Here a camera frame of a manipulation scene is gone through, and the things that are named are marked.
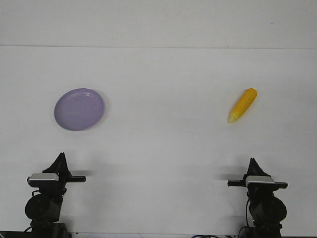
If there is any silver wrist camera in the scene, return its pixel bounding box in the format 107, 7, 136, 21
27, 173, 59, 188
245, 176, 275, 187

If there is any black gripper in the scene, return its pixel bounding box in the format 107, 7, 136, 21
227, 158, 288, 197
39, 152, 86, 196

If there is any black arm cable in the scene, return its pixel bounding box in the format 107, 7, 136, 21
245, 192, 251, 228

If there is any yellow corn cob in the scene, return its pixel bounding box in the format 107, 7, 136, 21
228, 88, 258, 123

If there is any purple round plate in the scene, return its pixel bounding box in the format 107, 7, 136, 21
53, 88, 106, 131

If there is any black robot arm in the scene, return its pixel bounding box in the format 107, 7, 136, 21
25, 152, 86, 238
227, 158, 288, 238

